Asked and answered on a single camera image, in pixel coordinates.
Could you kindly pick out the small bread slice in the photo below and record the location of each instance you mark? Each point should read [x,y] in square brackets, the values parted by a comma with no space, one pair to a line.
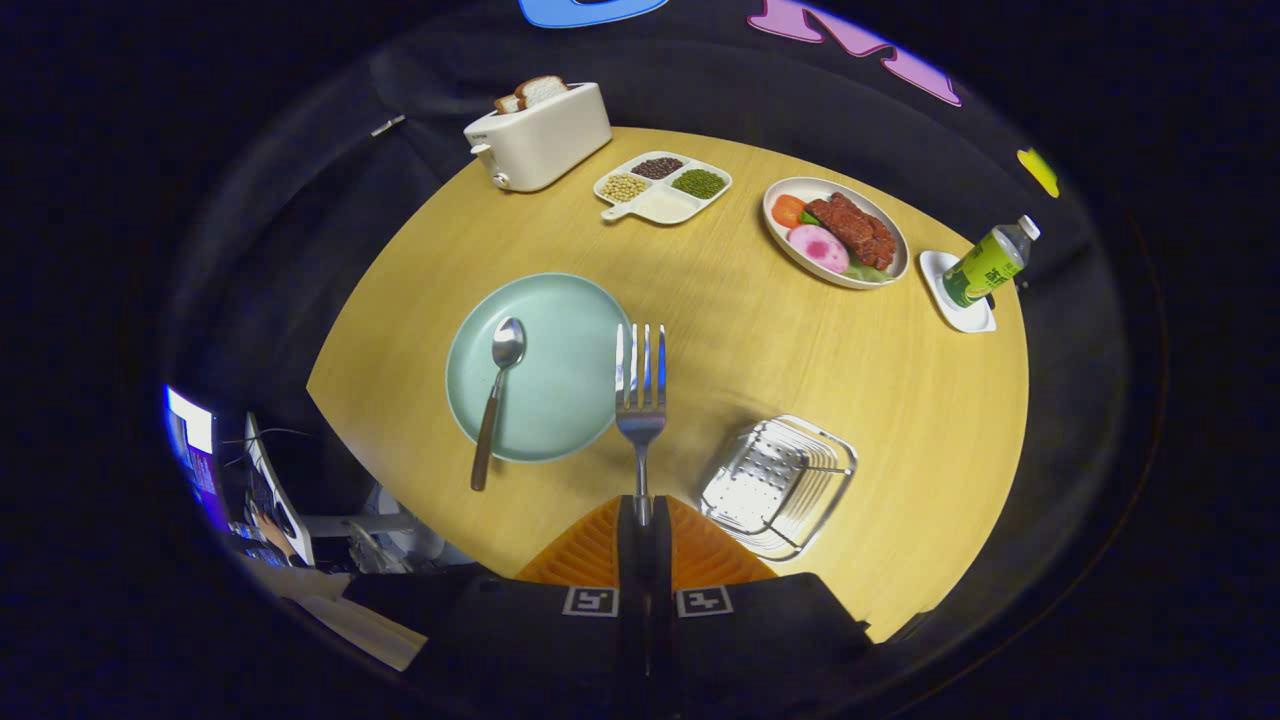
[507,103]

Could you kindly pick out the green beans pile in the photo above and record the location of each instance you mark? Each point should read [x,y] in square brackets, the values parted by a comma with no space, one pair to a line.
[699,183]

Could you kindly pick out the orange carrot slice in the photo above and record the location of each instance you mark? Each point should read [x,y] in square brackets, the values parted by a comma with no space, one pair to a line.
[787,210]

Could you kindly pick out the light green round plate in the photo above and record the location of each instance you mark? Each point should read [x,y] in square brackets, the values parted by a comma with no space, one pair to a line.
[560,390]

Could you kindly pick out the white square coaster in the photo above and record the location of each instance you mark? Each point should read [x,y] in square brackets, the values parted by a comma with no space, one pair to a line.
[965,318]

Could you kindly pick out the lit computer monitor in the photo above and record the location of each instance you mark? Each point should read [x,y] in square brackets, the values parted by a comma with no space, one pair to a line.
[192,440]

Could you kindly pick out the large bread slice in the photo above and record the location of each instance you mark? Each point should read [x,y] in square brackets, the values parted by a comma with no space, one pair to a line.
[542,91]

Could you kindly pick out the white oval food plate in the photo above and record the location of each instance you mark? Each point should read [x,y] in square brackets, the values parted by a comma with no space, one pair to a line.
[790,255]

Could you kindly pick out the green label drink bottle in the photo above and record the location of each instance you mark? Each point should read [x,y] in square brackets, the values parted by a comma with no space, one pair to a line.
[985,265]

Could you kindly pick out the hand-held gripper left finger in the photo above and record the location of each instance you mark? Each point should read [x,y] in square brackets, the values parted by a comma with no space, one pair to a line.
[631,600]

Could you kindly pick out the white divided tray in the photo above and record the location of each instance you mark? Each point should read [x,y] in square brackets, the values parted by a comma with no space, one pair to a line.
[668,207]

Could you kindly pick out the green lettuce leaf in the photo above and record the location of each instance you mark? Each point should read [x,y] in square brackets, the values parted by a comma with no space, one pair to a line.
[868,272]

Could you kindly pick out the dark beans pile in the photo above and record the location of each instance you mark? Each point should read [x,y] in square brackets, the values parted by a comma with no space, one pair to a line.
[658,168]

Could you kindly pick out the red meat strips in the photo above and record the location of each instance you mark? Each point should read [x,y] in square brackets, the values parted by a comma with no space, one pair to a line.
[855,228]

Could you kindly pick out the metal fork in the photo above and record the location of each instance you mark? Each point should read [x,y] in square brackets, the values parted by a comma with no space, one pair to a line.
[640,420]

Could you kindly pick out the clear plastic bag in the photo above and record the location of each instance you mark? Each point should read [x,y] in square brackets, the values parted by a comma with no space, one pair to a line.
[380,548]

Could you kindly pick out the open laptop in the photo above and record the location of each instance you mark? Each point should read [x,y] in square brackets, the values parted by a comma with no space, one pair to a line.
[275,490]

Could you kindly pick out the silver cloth clip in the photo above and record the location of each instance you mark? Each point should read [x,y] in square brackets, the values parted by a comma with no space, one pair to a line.
[388,125]

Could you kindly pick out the white toaster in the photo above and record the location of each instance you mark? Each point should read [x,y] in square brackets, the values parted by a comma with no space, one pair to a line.
[550,140]

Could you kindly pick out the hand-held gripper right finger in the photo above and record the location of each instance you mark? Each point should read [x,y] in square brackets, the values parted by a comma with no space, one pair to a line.
[659,600]

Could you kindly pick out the white side table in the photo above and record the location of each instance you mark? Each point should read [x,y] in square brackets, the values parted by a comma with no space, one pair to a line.
[365,625]

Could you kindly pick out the pink round slice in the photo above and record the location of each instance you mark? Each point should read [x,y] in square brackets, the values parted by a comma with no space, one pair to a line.
[818,248]

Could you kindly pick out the yellow soybeans pile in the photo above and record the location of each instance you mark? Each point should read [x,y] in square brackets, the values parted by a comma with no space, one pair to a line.
[625,187]

